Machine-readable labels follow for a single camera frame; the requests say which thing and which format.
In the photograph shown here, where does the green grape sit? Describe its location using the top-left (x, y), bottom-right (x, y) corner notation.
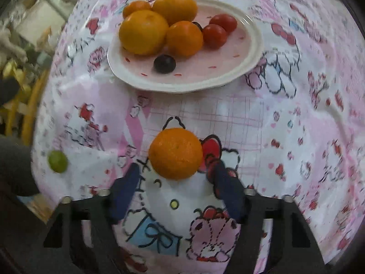
top-left (48, 150), bottom-right (68, 174)

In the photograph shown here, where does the medium orange mandarin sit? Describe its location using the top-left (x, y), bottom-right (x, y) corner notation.
top-left (148, 128), bottom-right (203, 181)

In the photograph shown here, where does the dark purple grape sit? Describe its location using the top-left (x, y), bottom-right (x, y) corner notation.
top-left (154, 55), bottom-right (176, 74)

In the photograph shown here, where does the red cherry tomato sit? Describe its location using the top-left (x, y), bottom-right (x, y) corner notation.
top-left (202, 24), bottom-right (228, 49)
top-left (209, 14), bottom-right (237, 33)

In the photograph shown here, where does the large orange mandarin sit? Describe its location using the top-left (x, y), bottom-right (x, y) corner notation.
top-left (118, 10), bottom-right (169, 56)

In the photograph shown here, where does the small orange mandarin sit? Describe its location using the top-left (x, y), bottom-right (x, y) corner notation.
top-left (166, 21), bottom-right (203, 58)

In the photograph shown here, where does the small orange tangerine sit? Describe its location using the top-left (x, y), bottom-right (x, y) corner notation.
top-left (123, 0), bottom-right (151, 18)

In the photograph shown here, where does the large orange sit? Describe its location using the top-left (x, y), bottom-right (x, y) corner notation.
top-left (152, 0), bottom-right (198, 25)

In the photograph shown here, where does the pink Hello Kitty bedsheet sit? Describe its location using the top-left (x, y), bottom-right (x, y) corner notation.
top-left (31, 0), bottom-right (364, 273)

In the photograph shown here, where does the yellow wooden rack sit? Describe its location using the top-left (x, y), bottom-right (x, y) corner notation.
top-left (1, 60), bottom-right (50, 146)

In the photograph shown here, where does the white pink oval plate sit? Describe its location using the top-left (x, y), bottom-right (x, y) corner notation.
top-left (108, 0), bottom-right (263, 93)

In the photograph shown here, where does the red cherry tomato on plate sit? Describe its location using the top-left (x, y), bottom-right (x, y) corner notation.
top-left (209, 14), bottom-right (237, 33)

